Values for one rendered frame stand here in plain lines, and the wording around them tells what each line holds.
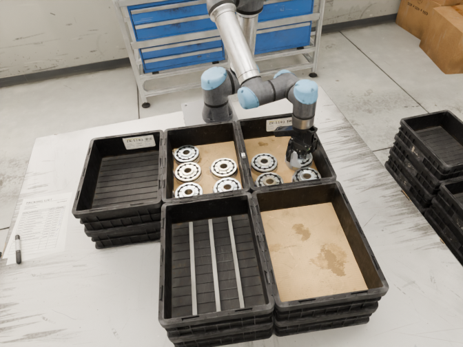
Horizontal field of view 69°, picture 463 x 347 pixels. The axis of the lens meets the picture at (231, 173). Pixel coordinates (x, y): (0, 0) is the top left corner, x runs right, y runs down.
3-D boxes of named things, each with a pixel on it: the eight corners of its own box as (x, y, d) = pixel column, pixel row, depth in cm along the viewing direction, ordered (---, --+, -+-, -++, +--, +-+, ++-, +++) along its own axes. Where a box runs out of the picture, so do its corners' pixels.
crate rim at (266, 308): (162, 207, 114) (161, 202, 112) (251, 195, 115) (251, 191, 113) (159, 329, 86) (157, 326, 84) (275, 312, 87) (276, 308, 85)
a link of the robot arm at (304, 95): (309, 74, 110) (324, 87, 104) (306, 102, 118) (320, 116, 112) (288, 80, 108) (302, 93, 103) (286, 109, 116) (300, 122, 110)
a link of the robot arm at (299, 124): (287, 114, 114) (302, 103, 118) (286, 125, 117) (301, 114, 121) (306, 123, 110) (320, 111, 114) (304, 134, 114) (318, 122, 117)
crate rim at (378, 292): (251, 195, 115) (251, 191, 113) (337, 184, 116) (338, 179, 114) (275, 312, 87) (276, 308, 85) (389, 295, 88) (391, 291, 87)
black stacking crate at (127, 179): (100, 159, 147) (91, 139, 139) (169, 150, 148) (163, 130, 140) (84, 235, 120) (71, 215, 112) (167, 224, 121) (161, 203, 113)
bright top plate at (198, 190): (176, 184, 128) (176, 183, 127) (202, 182, 127) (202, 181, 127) (173, 205, 121) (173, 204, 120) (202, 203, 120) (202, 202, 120)
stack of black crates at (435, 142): (379, 175, 220) (399, 118, 187) (421, 165, 223) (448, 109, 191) (415, 224, 192) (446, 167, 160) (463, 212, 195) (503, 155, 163)
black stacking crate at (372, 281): (252, 213, 122) (251, 192, 114) (333, 202, 123) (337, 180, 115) (275, 325, 94) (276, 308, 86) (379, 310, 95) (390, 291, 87)
